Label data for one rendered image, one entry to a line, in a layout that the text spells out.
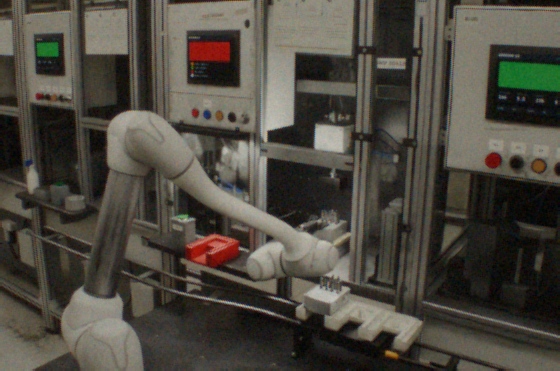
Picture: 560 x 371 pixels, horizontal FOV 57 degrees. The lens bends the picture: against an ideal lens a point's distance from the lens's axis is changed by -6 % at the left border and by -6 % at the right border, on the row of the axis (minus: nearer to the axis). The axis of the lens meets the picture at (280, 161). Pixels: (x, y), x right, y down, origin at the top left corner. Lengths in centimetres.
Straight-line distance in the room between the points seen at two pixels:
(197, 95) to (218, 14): 32
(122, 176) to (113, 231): 16
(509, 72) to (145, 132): 95
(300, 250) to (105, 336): 59
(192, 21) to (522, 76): 118
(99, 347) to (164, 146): 55
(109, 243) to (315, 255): 59
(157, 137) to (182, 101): 73
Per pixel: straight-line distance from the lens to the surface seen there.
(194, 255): 200
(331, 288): 173
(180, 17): 211
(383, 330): 170
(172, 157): 142
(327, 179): 199
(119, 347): 150
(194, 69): 203
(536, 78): 149
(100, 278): 163
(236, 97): 193
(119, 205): 158
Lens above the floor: 170
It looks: 13 degrees down
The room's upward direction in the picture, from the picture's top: 1 degrees clockwise
